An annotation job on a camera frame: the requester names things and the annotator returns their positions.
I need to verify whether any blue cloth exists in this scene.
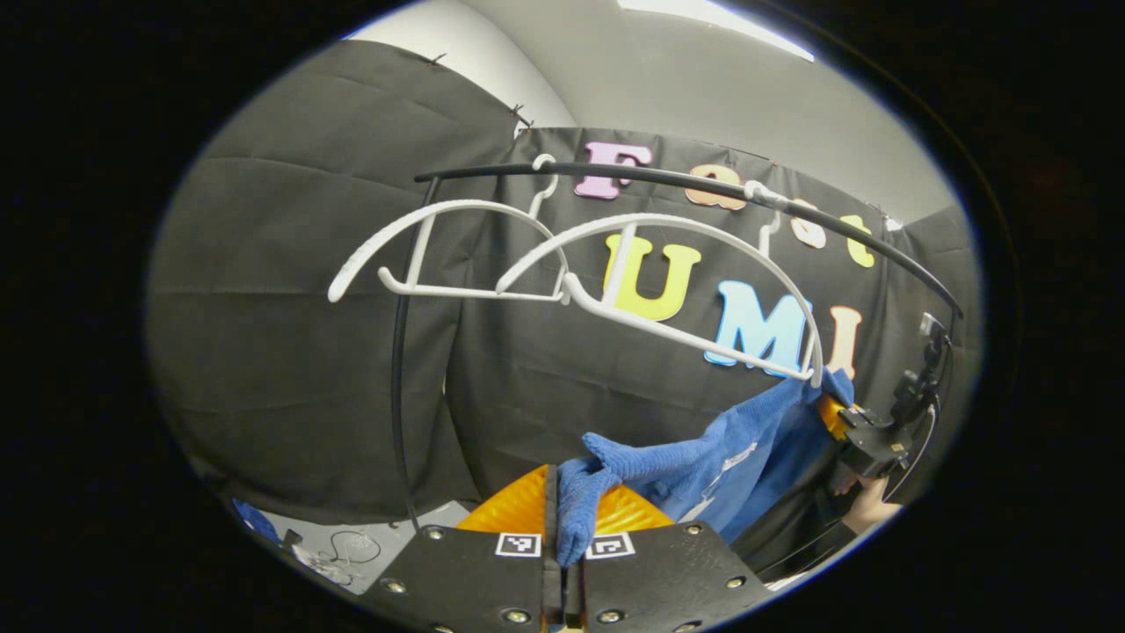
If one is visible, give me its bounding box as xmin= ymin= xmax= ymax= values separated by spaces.
xmin=231 ymin=498 xmax=284 ymax=543

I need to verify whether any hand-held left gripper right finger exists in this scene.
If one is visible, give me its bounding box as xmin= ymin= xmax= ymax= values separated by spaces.
xmin=562 ymin=482 xmax=774 ymax=633

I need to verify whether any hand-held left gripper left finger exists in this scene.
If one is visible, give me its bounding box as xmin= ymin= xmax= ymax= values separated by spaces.
xmin=360 ymin=463 xmax=563 ymax=633

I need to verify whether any black metal clothes rack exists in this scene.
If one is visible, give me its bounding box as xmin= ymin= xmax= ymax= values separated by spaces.
xmin=391 ymin=161 xmax=965 ymax=533

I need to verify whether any black backdrop cloth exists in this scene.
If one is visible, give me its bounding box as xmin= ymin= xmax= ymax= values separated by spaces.
xmin=145 ymin=40 xmax=983 ymax=528

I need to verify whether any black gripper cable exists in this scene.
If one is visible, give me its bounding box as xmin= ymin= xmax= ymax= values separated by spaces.
xmin=756 ymin=391 xmax=941 ymax=581

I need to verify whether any white plastic hanger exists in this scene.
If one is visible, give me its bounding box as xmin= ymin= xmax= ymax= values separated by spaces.
xmin=495 ymin=180 xmax=825 ymax=389
xmin=328 ymin=154 xmax=572 ymax=304

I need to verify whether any blue corduroy jacket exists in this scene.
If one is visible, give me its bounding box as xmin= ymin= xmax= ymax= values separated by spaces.
xmin=556 ymin=367 xmax=855 ymax=568

